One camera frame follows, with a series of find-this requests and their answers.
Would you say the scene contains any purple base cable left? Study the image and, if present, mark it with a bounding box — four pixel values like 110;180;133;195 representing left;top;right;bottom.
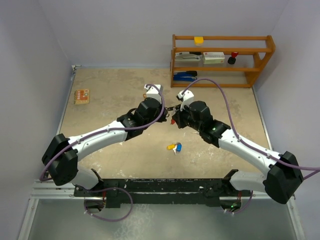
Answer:
83;187;136;222

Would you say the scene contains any yellow block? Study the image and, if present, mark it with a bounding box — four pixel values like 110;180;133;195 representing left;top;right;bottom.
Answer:
193;36;204;46

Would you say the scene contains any white grey stapler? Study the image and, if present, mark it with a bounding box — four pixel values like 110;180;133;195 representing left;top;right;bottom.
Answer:
174;51;202;62

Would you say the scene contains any blue black stapler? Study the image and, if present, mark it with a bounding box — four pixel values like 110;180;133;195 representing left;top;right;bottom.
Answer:
173;70;198;82

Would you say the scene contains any aluminium rail frame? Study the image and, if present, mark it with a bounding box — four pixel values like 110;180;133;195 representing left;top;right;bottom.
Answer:
17;64;82;240

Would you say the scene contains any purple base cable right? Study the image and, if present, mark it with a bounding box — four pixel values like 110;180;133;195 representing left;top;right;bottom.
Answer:
223;191;254;216

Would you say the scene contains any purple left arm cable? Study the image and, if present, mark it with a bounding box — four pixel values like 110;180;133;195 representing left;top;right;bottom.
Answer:
39;83;166;182

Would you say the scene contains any blue tag key lower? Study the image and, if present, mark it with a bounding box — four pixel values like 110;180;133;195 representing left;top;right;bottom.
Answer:
173;142;182;155

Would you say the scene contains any orange small notebook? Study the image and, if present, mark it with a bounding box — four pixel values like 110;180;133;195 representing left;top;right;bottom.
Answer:
74;88;90;105

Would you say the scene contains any yellow tag key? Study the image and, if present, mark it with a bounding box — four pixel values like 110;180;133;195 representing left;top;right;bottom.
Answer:
166;144;176;150

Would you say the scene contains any wooden shelf rack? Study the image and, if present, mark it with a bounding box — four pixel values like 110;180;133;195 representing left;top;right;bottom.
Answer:
170;35;276;88

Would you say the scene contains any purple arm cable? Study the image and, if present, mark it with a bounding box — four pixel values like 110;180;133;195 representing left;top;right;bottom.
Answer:
39;83;166;182
181;78;320;181

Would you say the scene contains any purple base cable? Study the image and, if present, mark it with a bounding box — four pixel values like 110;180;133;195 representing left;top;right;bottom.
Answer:
223;191;254;216
83;187;136;222

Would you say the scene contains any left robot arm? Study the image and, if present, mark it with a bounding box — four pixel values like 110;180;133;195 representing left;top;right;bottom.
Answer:
41;97;167;196

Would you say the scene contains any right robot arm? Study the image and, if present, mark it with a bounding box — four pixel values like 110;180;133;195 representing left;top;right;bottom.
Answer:
172;101;304;204

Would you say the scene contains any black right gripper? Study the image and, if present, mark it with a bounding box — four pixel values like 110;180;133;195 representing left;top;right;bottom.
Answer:
172;101;203;132

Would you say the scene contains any white red box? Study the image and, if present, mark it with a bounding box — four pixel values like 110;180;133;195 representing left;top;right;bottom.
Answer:
202;52;225;65

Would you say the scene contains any black carabiner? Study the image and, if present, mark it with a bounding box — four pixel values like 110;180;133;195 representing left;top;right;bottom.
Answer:
165;106;176;118

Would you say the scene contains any black base frame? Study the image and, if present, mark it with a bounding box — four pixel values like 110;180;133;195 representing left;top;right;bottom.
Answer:
74;169;251;209

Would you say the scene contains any red black stamp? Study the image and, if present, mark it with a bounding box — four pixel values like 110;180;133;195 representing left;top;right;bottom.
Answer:
227;52;239;65

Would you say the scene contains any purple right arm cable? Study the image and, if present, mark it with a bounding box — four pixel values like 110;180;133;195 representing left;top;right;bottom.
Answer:
181;78;320;181

